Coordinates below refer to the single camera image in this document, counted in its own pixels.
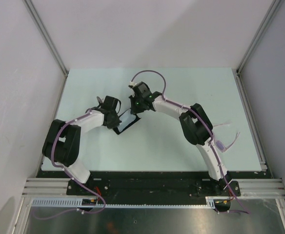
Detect black glasses case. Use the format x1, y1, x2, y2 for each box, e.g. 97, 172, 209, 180
113, 109, 141, 135

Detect light blue cleaning cloth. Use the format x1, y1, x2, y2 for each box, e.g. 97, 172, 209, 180
118, 109, 136, 132

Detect pink purple sunglasses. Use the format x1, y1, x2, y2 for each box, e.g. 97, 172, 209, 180
213, 121, 240, 153

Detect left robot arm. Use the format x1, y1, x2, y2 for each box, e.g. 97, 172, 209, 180
42, 96, 121, 195

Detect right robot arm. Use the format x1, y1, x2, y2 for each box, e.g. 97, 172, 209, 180
129, 82, 229, 195

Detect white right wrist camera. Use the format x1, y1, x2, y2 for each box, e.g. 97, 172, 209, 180
128, 81, 136, 88

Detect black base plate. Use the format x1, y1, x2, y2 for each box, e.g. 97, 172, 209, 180
36, 170, 272, 212

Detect left aluminium corner post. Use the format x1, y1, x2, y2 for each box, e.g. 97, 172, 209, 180
22, 0, 68, 78

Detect aluminium corner post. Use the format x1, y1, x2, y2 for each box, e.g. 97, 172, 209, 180
22, 0, 68, 78
236, 0, 284, 75

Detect white slotted cable duct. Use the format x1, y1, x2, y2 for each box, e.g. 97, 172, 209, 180
30, 196, 217, 209

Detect right aluminium corner post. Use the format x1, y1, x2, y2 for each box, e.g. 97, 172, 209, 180
236, 0, 284, 75

